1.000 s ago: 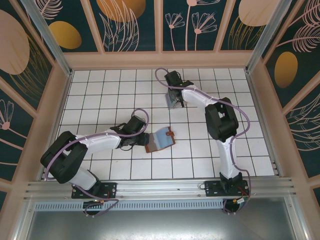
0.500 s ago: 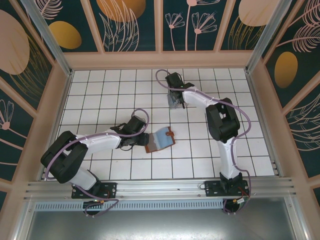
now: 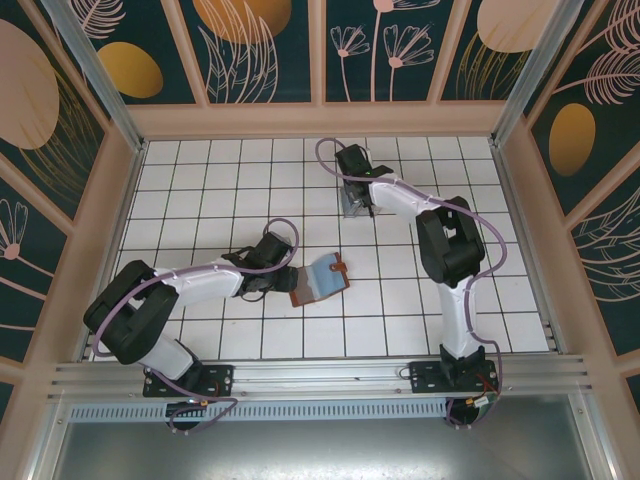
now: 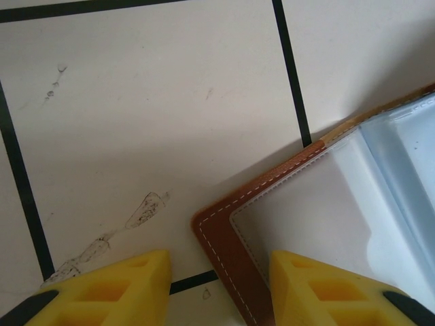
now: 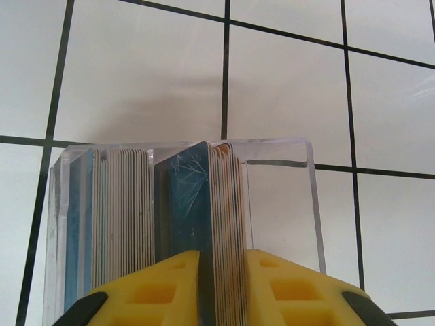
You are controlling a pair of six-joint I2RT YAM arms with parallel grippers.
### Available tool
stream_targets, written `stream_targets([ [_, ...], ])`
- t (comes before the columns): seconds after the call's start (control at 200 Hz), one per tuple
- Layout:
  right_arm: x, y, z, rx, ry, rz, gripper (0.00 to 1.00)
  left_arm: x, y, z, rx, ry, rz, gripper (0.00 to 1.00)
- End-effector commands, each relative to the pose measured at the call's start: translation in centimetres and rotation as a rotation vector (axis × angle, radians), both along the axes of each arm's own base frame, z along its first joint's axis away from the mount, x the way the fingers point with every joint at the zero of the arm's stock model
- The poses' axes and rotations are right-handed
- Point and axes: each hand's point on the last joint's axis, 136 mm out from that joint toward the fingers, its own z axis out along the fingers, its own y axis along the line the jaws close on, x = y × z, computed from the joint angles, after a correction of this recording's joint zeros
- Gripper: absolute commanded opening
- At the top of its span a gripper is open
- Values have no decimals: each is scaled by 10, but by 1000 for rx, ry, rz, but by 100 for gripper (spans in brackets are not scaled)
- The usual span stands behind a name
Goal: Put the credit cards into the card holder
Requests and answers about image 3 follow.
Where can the clear plastic card box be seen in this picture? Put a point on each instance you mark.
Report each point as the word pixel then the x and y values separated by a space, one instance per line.
pixel 356 210

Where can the brown leather card holder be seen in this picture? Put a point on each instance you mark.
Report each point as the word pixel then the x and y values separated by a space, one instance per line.
pixel 320 277

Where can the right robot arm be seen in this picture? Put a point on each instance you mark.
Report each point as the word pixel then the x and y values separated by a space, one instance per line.
pixel 450 240

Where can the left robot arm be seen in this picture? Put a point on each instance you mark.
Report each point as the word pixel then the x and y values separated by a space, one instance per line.
pixel 125 320

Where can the grey metal shelf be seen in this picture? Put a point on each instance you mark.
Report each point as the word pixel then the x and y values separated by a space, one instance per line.
pixel 320 450

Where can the long aluminium base rail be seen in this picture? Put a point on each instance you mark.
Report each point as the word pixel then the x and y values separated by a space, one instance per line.
pixel 320 375

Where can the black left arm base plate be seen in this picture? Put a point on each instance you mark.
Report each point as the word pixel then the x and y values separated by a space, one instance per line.
pixel 220 377

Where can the aluminium side rail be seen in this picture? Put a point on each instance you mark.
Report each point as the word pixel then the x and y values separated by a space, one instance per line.
pixel 530 250
pixel 112 250

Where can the aluminium corner post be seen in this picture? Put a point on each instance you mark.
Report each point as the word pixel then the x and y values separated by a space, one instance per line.
pixel 530 75
pixel 95 75

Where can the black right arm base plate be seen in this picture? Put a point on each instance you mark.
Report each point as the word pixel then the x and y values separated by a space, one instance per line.
pixel 425 375

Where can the large floral side wall panel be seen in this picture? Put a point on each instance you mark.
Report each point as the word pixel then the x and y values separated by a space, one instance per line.
pixel 600 100

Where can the small floral side wall panel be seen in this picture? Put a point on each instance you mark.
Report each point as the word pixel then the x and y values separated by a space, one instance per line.
pixel 615 280

